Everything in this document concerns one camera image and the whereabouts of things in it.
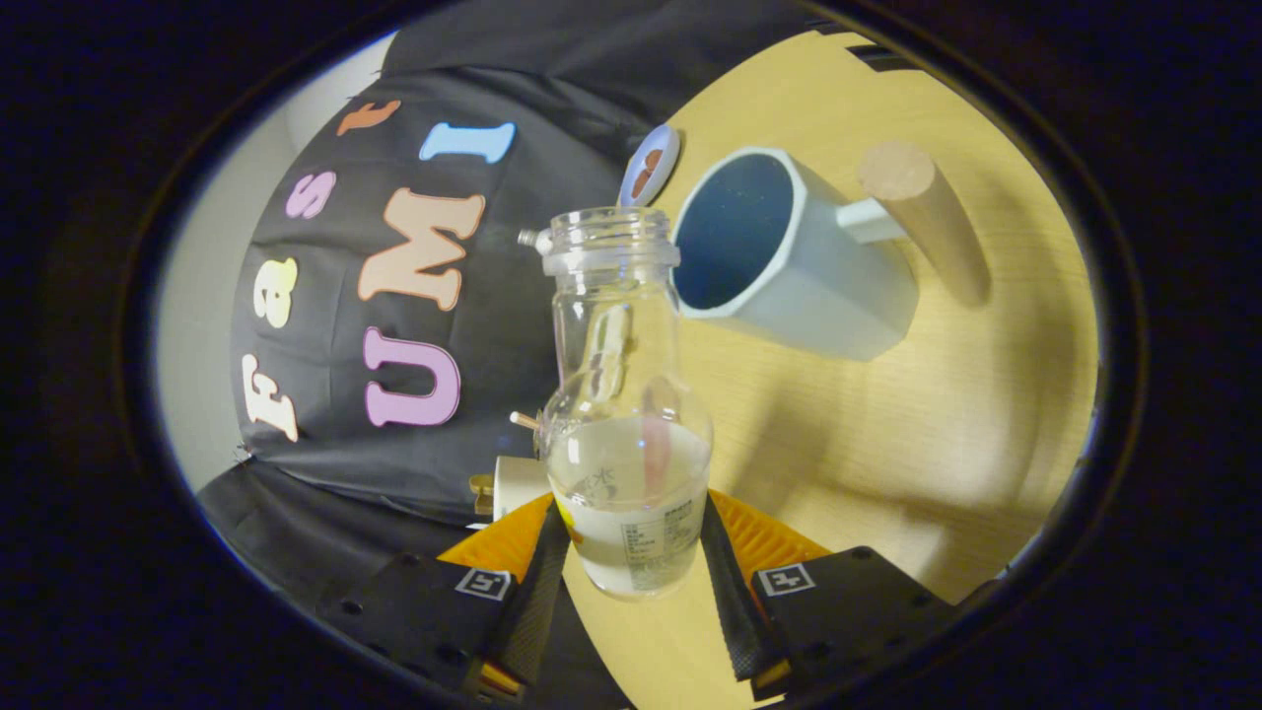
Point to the clear glass juice bottle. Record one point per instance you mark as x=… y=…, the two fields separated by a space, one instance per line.
x=631 y=493

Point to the wooden table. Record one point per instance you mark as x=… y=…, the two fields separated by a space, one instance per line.
x=887 y=454

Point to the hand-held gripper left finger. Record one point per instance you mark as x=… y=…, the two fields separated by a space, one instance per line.
x=527 y=611

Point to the black backdrop cloth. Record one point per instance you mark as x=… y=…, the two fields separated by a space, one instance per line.
x=513 y=325

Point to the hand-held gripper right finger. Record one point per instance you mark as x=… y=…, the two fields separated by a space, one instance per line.
x=735 y=602

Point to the small white nozzle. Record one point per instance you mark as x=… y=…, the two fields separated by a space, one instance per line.
x=533 y=240

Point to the white object with brass fitting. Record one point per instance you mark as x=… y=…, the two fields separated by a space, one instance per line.
x=518 y=483

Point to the small wooden stick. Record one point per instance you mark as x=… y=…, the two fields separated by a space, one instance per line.
x=524 y=420

